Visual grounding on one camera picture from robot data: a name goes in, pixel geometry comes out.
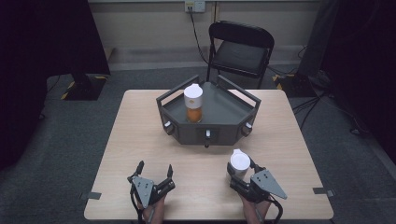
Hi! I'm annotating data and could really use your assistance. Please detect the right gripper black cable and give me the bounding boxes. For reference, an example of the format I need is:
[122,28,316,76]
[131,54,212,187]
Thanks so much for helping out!
[268,195,285,224]

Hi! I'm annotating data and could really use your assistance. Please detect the white wall socket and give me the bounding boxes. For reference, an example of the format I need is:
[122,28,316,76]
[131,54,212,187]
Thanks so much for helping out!
[184,0,206,14]

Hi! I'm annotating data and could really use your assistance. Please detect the person's left hand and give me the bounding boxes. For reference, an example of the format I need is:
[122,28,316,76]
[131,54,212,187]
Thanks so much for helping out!
[135,195,166,224]

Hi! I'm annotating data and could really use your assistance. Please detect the black folding chair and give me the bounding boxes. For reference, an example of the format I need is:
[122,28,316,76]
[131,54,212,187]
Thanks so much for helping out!
[205,20,276,90]

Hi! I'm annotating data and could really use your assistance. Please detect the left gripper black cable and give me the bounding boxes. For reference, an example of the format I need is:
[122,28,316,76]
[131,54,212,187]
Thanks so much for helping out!
[129,186,145,224]

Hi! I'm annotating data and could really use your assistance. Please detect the dark curtain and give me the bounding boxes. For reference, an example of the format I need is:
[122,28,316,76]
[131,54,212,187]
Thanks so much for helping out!
[320,0,396,157]
[0,0,112,172]

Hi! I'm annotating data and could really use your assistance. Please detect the grey hanging cloth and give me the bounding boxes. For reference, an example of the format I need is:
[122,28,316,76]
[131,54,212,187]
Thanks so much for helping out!
[297,0,342,77]

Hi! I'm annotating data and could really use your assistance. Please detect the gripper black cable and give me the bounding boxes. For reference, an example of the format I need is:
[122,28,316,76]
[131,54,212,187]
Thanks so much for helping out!
[129,186,145,224]
[268,195,285,224]

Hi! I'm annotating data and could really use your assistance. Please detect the grey tape strip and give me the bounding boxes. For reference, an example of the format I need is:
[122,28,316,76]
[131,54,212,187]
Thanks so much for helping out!
[78,191,103,202]
[312,187,336,198]

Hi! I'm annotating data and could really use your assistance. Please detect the black floor cables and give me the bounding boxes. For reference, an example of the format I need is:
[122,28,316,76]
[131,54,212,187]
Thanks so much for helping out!
[291,90,372,136]

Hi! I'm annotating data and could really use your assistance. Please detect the black power cable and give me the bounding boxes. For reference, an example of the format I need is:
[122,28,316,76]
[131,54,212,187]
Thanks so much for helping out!
[188,5,210,65]

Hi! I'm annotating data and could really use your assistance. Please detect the pale bottle with white lid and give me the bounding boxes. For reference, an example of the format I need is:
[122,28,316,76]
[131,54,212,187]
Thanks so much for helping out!
[228,148,252,182]

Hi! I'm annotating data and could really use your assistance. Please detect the dark grey corner tray shelf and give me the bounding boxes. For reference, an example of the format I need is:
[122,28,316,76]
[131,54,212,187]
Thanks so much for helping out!
[155,74,262,149]

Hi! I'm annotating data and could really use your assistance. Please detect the black stand base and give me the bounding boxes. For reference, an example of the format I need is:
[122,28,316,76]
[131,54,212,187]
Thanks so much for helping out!
[272,72,318,99]
[60,72,109,102]

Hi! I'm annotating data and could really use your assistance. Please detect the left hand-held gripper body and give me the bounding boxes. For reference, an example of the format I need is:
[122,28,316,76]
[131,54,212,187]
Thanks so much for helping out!
[126,175,177,209]

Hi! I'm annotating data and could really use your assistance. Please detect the orange-filled bottle with white lid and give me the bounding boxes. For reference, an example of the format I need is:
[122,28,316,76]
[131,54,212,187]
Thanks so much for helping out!
[183,82,205,123]

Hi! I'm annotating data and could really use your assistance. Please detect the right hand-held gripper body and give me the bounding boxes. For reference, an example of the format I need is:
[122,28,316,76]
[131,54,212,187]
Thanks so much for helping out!
[229,168,289,205]

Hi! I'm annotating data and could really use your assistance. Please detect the person's right hand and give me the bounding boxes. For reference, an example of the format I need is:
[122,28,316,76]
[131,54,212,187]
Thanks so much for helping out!
[240,196,273,224]

